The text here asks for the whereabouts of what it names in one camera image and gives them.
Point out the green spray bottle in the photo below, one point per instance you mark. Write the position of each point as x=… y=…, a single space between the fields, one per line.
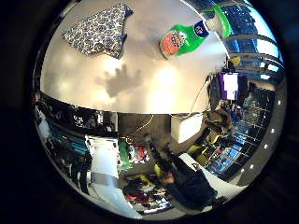
x=183 y=39

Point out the blue white patterned cloth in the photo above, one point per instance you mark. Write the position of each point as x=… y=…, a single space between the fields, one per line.
x=99 y=31

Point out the white box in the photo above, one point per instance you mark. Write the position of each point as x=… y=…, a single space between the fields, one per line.
x=185 y=127

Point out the red white bag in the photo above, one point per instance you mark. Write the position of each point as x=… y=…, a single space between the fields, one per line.
x=140 y=154

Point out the seated person with brown hair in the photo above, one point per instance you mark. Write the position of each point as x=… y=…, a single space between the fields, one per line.
x=218 y=119

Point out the person in dark jacket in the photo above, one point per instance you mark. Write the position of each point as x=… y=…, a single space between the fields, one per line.
x=187 y=186

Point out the yellow desk lamp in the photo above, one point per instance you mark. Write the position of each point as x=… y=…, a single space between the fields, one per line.
x=235 y=61

